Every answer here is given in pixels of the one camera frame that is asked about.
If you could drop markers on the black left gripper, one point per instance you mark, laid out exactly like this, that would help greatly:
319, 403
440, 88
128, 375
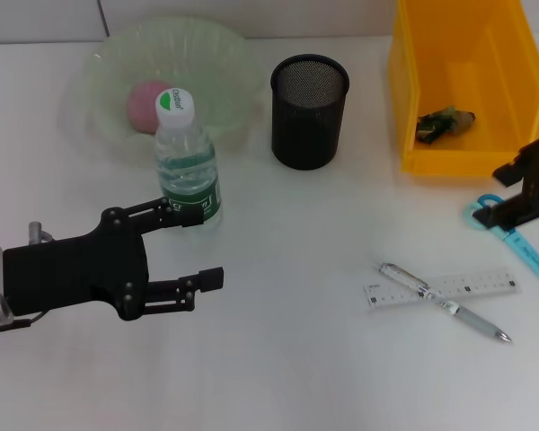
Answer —
81, 274

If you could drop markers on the blue scissors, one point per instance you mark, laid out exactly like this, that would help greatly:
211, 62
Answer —
530, 256

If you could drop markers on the green plastic wrapper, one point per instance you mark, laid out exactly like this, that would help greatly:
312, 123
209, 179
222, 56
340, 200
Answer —
440, 125

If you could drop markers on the transparent plastic ruler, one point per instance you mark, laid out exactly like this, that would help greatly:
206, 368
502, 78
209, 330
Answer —
480, 285

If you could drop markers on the Cestbon water bottle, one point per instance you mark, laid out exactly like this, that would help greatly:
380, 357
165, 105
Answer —
186, 152

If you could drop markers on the clear silver pen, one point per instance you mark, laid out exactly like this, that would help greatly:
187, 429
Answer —
471, 319

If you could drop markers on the pink peach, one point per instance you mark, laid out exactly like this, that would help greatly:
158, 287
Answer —
141, 108

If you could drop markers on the black mesh pen cup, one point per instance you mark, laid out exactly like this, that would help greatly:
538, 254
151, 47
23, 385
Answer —
307, 130

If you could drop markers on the green glass fruit plate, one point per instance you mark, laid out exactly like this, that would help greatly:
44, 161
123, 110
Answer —
206, 58

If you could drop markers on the yellow plastic storage bin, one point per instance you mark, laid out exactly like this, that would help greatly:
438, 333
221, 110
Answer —
467, 67

